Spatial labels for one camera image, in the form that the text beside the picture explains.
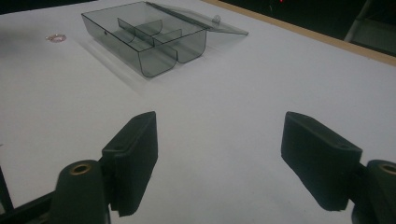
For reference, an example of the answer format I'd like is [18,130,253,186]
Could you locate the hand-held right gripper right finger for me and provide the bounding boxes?
[280,111,364,213]

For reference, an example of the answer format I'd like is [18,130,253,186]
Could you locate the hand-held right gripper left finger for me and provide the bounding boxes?
[101,110,159,217]

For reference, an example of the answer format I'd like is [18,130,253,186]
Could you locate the grey metal stand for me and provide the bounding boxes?
[343,0,396,57]

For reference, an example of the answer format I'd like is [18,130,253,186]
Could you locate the clear grey plastic compartment box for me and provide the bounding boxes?
[80,0,249,78]

